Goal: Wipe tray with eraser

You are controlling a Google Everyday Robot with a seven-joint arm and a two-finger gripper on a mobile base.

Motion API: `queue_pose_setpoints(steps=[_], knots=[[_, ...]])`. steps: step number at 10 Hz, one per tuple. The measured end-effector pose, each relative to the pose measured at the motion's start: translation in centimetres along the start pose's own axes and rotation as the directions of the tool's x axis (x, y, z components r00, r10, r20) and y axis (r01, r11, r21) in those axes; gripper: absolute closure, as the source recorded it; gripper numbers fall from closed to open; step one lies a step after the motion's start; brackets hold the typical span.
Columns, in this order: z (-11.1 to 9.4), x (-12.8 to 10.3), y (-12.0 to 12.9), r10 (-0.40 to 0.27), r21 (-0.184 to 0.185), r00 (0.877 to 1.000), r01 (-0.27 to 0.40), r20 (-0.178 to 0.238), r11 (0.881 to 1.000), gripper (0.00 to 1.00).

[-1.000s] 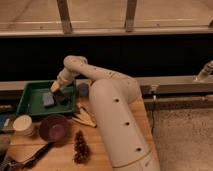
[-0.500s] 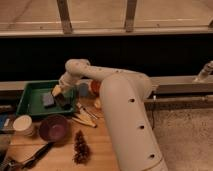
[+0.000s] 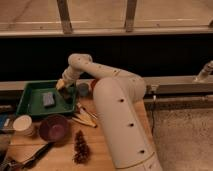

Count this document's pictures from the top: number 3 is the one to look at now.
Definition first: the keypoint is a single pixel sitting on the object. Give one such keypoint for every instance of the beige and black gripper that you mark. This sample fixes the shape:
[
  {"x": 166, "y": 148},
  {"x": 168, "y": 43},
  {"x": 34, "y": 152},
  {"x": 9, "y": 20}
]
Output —
[{"x": 66, "y": 92}]

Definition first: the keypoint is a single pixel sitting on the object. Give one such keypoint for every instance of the grey eraser block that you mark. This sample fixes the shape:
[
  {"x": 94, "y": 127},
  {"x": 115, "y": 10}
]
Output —
[{"x": 48, "y": 99}]

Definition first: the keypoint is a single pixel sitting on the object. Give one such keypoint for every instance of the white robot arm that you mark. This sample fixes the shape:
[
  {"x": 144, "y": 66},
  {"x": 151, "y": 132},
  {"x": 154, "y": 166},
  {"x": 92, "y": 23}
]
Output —
[{"x": 114, "y": 96}]

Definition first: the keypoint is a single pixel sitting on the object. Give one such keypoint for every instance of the green plastic tray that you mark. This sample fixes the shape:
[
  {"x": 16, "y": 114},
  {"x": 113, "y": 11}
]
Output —
[{"x": 31, "y": 101}]

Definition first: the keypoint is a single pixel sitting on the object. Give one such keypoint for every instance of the blue grey cup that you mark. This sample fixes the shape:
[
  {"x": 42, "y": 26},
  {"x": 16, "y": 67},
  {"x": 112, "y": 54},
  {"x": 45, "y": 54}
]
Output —
[{"x": 83, "y": 89}]

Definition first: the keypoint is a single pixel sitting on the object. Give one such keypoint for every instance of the small brush with metal ferrule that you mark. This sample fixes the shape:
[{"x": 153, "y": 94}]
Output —
[{"x": 80, "y": 106}]

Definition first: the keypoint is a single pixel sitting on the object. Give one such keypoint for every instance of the wooden stick tool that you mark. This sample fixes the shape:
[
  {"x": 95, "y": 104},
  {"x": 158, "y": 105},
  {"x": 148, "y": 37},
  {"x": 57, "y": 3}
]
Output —
[{"x": 84, "y": 119}]

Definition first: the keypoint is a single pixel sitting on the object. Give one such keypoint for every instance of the purple bowl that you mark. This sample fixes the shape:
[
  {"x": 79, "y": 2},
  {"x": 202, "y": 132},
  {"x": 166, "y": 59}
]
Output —
[{"x": 54, "y": 128}]

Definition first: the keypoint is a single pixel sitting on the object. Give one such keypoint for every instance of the white cup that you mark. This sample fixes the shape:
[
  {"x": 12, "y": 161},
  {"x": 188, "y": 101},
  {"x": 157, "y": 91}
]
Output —
[{"x": 24, "y": 126}]

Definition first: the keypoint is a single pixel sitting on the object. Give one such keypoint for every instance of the brown pine cone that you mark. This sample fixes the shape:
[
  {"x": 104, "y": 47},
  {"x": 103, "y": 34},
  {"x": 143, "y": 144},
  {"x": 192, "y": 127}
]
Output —
[{"x": 82, "y": 150}]

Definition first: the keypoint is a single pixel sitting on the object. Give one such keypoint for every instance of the blue box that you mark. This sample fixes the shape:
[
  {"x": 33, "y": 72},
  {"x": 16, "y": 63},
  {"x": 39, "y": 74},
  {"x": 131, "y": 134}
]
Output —
[{"x": 6, "y": 123}]

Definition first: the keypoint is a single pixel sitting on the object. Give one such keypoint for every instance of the white pipe fitting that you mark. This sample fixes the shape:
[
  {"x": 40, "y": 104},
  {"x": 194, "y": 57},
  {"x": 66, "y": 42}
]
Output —
[{"x": 205, "y": 72}]

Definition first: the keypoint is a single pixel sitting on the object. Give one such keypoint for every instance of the black handled tool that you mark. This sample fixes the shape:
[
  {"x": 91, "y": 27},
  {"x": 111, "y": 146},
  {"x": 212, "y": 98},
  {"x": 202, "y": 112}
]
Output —
[{"x": 12, "y": 165}]

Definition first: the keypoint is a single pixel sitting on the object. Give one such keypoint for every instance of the left wooden post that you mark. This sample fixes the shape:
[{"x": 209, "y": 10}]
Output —
[{"x": 64, "y": 16}]

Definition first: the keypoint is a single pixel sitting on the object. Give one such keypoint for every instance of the wooden post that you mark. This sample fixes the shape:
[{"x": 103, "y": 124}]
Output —
[
  {"x": 130, "y": 15},
  {"x": 64, "y": 16}
]

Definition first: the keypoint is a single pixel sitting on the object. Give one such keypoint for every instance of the right wooden post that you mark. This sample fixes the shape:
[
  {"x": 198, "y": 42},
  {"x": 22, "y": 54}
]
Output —
[{"x": 130, "y": 15}]

